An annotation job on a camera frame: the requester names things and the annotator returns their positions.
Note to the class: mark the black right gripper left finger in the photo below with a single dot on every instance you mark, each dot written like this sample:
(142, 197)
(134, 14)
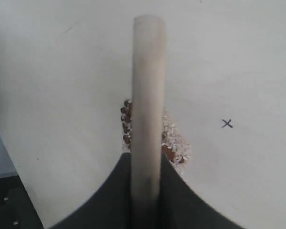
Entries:
(109, 206)

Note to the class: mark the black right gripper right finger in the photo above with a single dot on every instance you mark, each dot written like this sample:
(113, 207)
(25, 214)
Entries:
(181, 208)

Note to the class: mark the white wooden paint brush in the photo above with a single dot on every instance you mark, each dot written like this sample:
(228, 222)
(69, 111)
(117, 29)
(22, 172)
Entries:
(147, 111)

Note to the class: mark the pile of white grains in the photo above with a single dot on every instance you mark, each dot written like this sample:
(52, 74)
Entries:
(174, 146)

